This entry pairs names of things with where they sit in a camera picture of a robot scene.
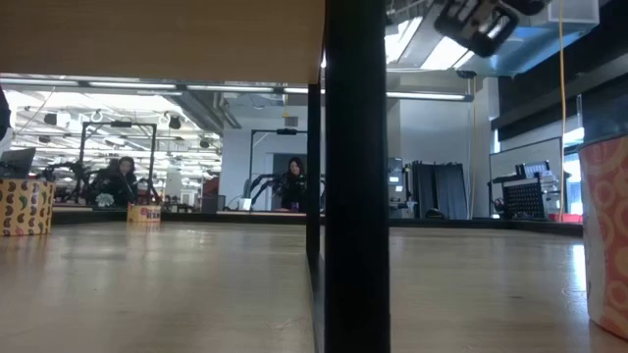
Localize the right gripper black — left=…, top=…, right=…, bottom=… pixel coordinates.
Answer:
left=509, top=0, right=553, bottom=17

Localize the pink patterned container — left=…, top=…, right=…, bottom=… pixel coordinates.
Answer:
left=577, top=132, right=628, bottom=342

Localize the small yellow box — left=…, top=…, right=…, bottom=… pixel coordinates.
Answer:
left=126, top=204, right=163, bottom=226

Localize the colourful patterned box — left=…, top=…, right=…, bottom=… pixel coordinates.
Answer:
left=0, top=176, right=56, bottom=237

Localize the grey whiteboard panel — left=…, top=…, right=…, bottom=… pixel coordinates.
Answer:
left=489, top=136, right=564, bottom=180

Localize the black perforated cart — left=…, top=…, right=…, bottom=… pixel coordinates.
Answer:
left=488, top=160, right=563, bottom=222

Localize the black curtained cabinet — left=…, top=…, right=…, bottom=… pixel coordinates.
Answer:
left=410, top=160, right=470, bottom=221

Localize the red plastic tray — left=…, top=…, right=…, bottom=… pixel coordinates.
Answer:
left=548, top=212, right=585, bottom=225

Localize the grey machine cabinet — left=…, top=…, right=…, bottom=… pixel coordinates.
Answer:
left=390, top=155, right=414, bottom=220

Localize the person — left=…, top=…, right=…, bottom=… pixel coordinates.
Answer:
left=279, top=155, right=309, bottom=214
left=100, top=155, right=140, bottom=206

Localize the long ceiling light strip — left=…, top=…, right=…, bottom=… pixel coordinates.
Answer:
left=0, top=76, right=475, bottom=103

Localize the dark monitor screen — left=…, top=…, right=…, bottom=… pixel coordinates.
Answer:
left=0, top=146, right=37, bottom=180

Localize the silver ventilation duct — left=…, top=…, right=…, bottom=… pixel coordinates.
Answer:
left=387, top=0, right=601, bottom=79

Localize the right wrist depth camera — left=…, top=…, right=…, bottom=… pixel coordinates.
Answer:
left=434, top=0, right=522, bottom=59

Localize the black camera gantry frame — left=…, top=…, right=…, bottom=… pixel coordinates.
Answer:
left=75, top=121, right=159, bottom=193
left=247, top=127, right=310, bottom=212

